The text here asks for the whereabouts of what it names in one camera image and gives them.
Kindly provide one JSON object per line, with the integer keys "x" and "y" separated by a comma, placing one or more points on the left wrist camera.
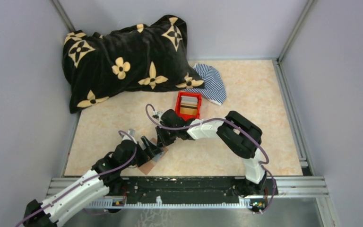
{"x": 130, "y": 134}

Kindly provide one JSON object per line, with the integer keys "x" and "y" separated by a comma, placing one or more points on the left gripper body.
{"x": 142, "y": 152}

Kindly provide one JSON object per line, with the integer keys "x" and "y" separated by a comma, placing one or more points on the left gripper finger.
{"x": 150, "y": 147}
{"x": 143, "y": 157}

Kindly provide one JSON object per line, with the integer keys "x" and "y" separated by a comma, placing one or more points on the black floral blanket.
{"x": 142, "y": 57}

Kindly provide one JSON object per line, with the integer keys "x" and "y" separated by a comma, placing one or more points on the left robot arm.
{"x": 104, "y": 178}

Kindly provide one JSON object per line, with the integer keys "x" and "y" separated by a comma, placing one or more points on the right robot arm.
{"x": 239, "y": 134}

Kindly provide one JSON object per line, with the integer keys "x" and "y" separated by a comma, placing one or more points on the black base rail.
{"x": 190, "y": 190}

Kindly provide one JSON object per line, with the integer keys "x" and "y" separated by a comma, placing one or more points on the blue striped cloth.
{"x": 214, "y": 90}

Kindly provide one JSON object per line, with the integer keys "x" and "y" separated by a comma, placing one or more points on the red plastic bin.
{"x": 177, "y": 106}

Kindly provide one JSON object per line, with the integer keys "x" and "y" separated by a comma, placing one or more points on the pink leather card holder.
{"x": 147, "y": 167}

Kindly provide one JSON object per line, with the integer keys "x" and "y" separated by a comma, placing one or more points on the grey cards in bin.
{"x": 189, "y": 101}

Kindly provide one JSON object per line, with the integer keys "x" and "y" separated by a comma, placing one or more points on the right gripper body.
{"x": 163, "y": 135}

